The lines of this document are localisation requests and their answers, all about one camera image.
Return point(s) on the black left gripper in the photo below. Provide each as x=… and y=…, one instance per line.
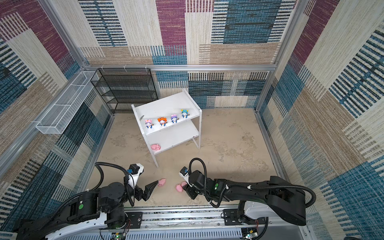
x=139, y=194

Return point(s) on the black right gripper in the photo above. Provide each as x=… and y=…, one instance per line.
x=189, y=190

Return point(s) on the pink-haired doll figure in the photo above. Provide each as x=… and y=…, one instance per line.
x=149, y=124

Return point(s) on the orange-haired doll figure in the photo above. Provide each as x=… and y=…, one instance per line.
x=163, y=121

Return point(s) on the purple penguin toy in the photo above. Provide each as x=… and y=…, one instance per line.
x=174, y=118

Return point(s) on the teal penguin toy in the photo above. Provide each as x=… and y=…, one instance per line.
x=185, y=114

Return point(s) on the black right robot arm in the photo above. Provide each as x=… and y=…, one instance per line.
x=273, y=198

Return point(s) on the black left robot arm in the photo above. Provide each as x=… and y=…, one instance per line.
x=98, y=208

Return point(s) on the white two-tier shelf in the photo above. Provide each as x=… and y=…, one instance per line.
x=171, y=135

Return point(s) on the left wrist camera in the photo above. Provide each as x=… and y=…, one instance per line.
x=134, y=171

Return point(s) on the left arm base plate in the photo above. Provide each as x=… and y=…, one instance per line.
x=133, y=220

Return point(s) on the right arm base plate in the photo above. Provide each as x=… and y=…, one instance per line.
x=232, y=217

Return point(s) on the black wire mesh shelf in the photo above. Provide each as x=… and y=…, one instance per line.
x=122, y=88

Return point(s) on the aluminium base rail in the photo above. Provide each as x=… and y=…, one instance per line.
x=196, y=223

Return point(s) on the white wire wall basket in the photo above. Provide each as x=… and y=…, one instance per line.
x=58, y=117

